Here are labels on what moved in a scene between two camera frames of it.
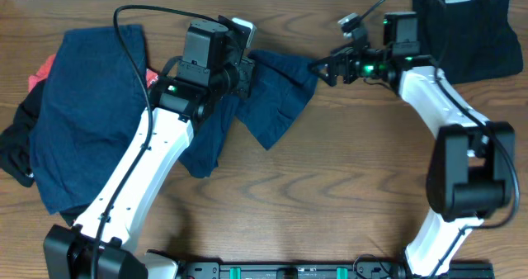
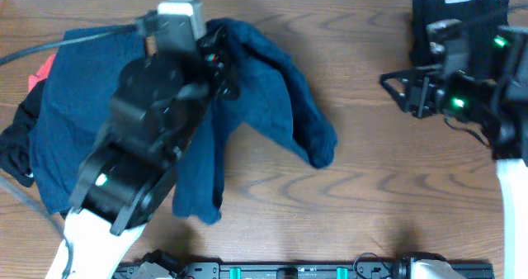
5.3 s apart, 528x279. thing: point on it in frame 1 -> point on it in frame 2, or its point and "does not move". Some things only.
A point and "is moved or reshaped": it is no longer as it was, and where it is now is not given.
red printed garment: x=42 y=73 does not move
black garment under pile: x=16 y=153 does not move
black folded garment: x=470 y=38 does not move
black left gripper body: x=244 y=79 -> x=224 y=83
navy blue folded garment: x=86 y=111 does not move
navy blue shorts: x=281 y=85 is moved or reshaped
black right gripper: x=344 y=57 -> x=422 y=88
